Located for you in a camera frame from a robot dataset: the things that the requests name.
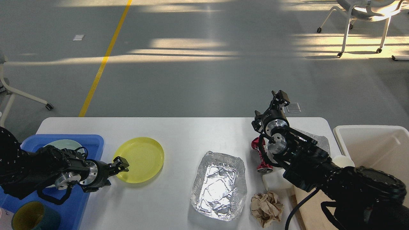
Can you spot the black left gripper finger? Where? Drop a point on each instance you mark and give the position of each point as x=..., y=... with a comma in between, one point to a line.
x=119, y=164

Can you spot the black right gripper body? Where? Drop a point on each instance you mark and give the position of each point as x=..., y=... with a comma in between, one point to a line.
x=269, y=120

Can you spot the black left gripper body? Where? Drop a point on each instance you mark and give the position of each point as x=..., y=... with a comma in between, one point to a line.
x=99, y=172

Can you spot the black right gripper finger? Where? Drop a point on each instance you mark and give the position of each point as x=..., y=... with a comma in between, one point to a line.
x=283, y=99
x=275, y=102

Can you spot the yellow plastic plate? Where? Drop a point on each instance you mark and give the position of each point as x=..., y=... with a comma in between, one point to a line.
x=145, y=157

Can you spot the dark teal ribbed mug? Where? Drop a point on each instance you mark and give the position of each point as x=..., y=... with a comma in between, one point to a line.
x=35, y=216

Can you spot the pink ribbed mug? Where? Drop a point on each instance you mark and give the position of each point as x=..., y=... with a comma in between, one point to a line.
x=6, y=219

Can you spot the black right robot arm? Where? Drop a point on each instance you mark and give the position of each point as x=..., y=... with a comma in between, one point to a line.
x=361, y=198

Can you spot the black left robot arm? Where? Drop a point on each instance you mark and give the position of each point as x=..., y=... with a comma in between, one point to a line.
x=52, y=172

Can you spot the pale green plate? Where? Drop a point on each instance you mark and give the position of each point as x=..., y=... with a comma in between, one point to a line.
x=65, y=144

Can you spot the blue plastic tray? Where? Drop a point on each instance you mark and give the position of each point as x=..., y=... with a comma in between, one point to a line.
x=71, y=211

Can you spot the crushed red soda can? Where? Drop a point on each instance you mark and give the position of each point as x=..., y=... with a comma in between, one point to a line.
x=263, y=167

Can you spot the aluminium foil tray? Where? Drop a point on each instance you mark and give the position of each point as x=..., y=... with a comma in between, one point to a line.
x=219, y=190

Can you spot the crumpled brown paper ball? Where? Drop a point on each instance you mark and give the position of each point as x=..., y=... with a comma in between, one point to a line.
x=266, y=208

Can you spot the wooden board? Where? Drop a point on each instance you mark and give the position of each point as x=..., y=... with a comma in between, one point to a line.
x=310, y=215

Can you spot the white chair base left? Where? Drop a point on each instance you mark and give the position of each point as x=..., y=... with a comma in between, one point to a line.
x=13, y=92

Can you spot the white plastic bin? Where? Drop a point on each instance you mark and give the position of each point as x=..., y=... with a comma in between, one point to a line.
x=381, y=147

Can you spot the white office chair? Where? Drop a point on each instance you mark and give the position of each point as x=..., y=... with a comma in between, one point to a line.
x=365, y=10

